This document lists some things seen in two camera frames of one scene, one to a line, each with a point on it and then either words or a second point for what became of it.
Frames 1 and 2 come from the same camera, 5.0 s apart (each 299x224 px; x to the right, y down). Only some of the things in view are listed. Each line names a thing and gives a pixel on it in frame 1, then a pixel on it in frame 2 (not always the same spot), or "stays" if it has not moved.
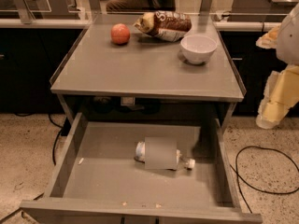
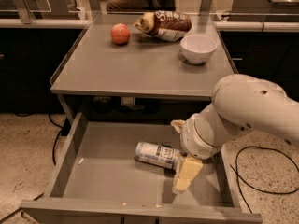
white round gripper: x=289 y=42 -> x=193 y=138
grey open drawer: x=98 y=180 stays
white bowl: x=197 y=49 stays
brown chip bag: x=169 y=26 stays
